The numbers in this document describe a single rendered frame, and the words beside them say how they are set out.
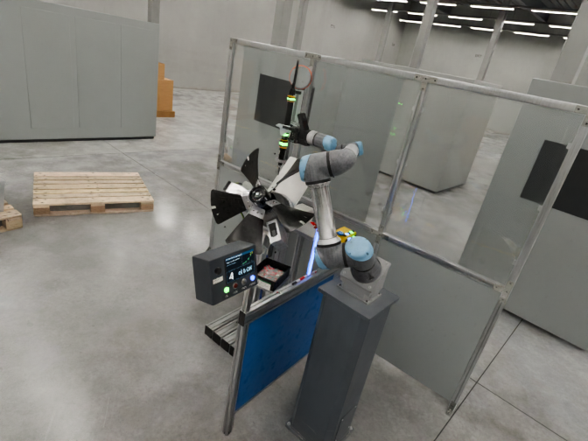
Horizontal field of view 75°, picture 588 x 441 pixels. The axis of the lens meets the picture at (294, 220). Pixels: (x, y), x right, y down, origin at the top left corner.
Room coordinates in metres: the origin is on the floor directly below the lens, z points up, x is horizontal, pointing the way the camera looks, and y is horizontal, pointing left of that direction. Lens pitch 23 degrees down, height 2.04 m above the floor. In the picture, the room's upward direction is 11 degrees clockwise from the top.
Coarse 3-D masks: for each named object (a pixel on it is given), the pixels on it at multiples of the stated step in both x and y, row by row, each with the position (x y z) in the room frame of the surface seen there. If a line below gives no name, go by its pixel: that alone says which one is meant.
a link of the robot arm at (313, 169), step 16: (304, 160) 1.67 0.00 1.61; (320, 160) 1.65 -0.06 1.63; (304, 176) 1.65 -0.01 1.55; (320, 176) 1.64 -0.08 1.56; (320, 192) 1.63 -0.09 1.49; (320, 208) 1.62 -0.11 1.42; (320, 224) 1.61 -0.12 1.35; (320, 240) 1.60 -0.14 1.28; (336, 240) 1.59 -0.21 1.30; (320, 256) 1.57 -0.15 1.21; (336, 256) 1.55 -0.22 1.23
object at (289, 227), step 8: (272, 208) 2.10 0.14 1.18; (280, 208) 2.12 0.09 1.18; (288, 208) 2.14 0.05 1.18; (296, 208) 2.17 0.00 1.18; (280, 216) 2.05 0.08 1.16; (288, 216) 2.06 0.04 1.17; (296, 216) 2.07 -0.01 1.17; (312, 216) 2.09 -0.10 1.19; (288, 224) 2.00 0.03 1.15; (296, 224) 2.01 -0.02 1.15; (288, 232) 1.95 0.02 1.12
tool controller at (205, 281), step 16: (192, 256) 1.33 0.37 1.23; (208, 256) 1.32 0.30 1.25; (224, 256) 1.34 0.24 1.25; (240, 256) 1.40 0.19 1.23; (208, 272) 1.27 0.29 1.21; (224, 272) 1.32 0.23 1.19; (240, 272) 1.38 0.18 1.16; (256, 272) 1.46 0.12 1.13; (208, 288) 1.26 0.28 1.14; (240, 288) 1.37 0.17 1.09
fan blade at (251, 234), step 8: (248, 216) 2.12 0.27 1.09; (240, 224) 2.08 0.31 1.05; (248, 224) 2.09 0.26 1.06; (256, 224) 2.11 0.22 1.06; (232, 232) 2.04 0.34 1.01; (240, 232) 2.05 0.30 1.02; (248, 232) 2.06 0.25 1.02; (256, 232) 2.08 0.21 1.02; (232, 240) 2.01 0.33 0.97; (240, 240) 2.02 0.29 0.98; (248, 240) 2.03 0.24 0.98; (256, 240) 2.05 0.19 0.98; (256, 248) 2.01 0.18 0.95
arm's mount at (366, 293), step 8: (376, 256) 1.72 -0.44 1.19; (384, 264) 1.68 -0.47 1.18; (344, 272) 1.68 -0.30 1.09; (384, 272) 1.64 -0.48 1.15; (344, 280) 1.67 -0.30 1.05; (352, 280) 1.64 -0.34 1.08; (376, 280) 1.62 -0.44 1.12; (384, 280) 1.68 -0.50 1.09; (344, 288) 1.66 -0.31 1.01; (352, 288) 1.64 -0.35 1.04; (360, 288) 1.61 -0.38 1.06; (368, 288) 1.59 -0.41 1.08; (376, 288) 1.63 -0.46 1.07; (360, 296) 1.60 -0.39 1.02; (368, 296) 1.58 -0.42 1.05; (376, 296) 1.65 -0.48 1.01
